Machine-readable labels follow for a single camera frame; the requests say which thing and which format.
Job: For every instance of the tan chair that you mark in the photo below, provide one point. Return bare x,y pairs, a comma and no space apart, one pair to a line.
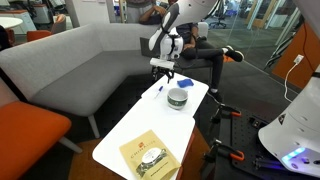
59,24

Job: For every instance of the white pen with blue cap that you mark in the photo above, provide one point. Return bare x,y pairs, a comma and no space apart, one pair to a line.
159,91

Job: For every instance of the grey laptop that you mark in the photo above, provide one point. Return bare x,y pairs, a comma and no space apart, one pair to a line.
146,46

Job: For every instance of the white and green cup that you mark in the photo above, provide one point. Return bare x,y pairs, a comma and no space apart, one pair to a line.
177,99

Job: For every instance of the white round table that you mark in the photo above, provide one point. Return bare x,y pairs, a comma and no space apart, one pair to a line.
10,22

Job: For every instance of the seated person in dark clothes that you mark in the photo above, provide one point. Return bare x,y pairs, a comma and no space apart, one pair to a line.
206,53

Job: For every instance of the orange chair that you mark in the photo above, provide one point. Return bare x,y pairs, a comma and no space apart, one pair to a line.
38,34

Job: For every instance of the white wall charger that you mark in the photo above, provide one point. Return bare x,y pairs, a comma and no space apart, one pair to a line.
298,59

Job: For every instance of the black perforated mounting board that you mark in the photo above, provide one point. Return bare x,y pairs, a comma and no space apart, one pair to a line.
243,133

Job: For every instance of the grey sofa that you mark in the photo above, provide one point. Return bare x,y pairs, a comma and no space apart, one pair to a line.
66,73

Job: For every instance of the yellow tea pouch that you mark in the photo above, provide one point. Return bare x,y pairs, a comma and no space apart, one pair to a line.
148,156

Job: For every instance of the orange cushioned bench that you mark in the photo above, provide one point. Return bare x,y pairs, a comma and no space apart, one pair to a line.
26,133

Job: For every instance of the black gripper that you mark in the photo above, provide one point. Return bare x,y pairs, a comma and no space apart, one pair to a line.
162,65

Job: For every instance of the black office chair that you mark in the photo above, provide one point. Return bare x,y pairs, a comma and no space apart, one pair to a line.
218,16

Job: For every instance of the standing person in grey shirt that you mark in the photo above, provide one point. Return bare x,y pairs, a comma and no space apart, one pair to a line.
136,10

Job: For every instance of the person in dark jacket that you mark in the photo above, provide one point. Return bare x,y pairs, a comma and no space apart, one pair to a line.
4,38

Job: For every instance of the blue cloth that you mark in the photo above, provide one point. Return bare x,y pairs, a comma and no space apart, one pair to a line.
185,83

